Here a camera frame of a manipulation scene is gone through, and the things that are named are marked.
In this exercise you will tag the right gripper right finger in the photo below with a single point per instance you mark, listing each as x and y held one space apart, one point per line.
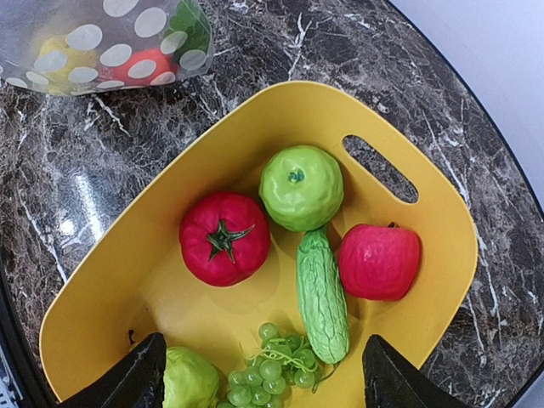
392 381

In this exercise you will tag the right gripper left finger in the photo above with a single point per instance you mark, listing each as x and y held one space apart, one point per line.
134 381

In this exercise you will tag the green pear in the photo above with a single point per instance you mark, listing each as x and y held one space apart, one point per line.
189 380

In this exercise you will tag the red tomato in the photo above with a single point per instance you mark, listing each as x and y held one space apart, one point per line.
224 238

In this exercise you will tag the green apple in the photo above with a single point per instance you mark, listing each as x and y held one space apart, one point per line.
302 188

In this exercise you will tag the polka dot zip bag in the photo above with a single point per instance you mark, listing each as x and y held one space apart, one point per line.
85 25

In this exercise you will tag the yellow lemon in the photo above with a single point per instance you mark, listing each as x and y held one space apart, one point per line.
65 68

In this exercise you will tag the red carrot with leaves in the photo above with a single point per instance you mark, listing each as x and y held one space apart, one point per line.
180 46

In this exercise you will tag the green bitter cucumber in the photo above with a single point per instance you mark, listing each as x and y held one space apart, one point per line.
321 298

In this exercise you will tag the green grape bunch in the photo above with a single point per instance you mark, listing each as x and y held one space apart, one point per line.
283 362

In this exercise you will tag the red apple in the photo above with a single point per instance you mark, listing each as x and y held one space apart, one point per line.
379 263

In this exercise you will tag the yellow plastic basket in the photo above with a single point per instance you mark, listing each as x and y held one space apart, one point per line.
134 281

